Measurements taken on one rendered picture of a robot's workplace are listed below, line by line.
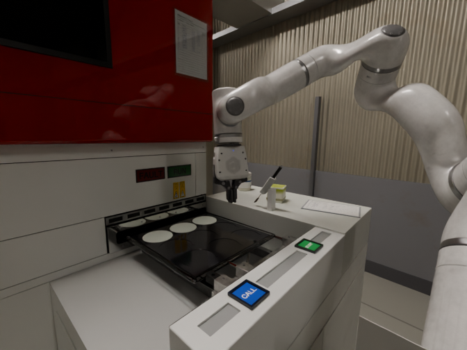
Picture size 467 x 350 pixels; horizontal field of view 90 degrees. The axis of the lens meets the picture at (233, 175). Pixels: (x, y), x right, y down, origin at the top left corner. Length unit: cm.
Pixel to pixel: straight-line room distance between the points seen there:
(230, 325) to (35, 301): 65
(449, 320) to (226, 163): 53
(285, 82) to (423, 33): 184
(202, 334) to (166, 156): 69
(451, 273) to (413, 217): 192
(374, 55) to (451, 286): 54
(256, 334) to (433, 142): 54
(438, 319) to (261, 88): 56
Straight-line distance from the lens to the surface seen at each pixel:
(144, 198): 94
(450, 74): 239
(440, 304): 52
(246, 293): 48
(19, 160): 82
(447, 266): 54
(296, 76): 77
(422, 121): 69
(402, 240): 250
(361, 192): 248
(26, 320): 96
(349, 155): 248
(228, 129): 67
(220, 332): 42
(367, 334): 41
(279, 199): 103
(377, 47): 76
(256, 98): 63
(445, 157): 71
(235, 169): 69
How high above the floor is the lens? 125
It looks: 10 degrees down
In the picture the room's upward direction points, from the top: 1 degrees clockwise
